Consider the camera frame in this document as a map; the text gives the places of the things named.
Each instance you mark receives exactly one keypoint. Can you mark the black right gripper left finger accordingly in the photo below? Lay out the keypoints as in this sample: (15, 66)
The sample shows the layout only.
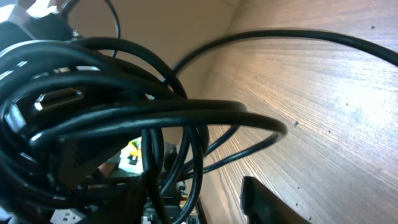
(127, 207)

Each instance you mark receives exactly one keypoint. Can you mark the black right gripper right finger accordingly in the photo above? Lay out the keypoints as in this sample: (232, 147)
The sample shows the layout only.
(262, 206)

